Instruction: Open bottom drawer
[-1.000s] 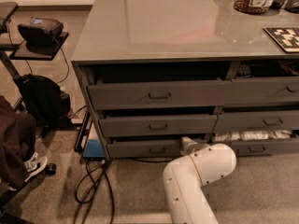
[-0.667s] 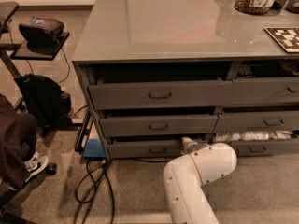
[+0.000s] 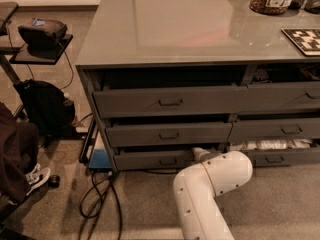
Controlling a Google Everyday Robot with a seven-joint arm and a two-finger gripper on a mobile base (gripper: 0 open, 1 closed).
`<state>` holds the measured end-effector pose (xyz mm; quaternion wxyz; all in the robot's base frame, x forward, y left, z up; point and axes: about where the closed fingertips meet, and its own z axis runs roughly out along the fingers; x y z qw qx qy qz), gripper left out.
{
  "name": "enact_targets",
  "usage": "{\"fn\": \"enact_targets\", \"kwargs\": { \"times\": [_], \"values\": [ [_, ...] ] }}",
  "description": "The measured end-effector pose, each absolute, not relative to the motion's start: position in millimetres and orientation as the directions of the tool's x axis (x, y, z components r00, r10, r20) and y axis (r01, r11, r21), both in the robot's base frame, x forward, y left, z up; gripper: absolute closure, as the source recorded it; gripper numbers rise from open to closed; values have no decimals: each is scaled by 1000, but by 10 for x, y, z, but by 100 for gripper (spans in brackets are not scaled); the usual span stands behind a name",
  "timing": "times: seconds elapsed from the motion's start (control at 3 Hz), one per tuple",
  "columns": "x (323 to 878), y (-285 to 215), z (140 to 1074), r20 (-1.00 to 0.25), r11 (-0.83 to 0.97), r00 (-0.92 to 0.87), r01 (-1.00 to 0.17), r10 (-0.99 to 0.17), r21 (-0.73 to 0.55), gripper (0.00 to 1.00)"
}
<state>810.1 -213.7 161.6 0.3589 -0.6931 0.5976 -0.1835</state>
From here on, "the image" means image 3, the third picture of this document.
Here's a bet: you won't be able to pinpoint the grey drawer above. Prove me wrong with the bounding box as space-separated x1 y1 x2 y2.
105 122 232 147
228 118 320 142
239 81 320 113
93 86 247 118
228 139 320 167
113 149 196 170

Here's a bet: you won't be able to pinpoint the black backpack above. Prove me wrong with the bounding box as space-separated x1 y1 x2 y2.
14 79 75 137

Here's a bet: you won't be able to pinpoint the grey drawer cabinet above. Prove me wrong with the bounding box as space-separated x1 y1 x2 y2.
76 0 320 170

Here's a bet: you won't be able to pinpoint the black chair caster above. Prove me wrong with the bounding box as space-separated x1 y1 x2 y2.
48 175 60 188

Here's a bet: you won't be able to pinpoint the person's dark trouser leg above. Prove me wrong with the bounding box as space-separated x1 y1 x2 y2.
0 103 38 203

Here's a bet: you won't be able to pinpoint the black floor cables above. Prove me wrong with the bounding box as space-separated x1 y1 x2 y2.
77 167 183 240

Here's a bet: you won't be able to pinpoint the blue box on floor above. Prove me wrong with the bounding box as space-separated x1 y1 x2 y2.
89 134 112 170

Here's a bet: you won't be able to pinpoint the white black sneaker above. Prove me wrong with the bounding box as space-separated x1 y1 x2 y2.
6 163 52 205

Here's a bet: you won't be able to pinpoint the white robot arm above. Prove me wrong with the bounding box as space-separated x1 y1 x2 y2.
173 151 253 240

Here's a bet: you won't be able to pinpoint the black tray stand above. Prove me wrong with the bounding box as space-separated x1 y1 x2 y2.
0 2 73 84

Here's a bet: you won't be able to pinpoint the black white marker board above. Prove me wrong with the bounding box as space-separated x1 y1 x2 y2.
282 28 320 56

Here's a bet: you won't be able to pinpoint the black device on tray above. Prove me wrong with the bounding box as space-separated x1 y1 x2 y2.
18 18 67 48

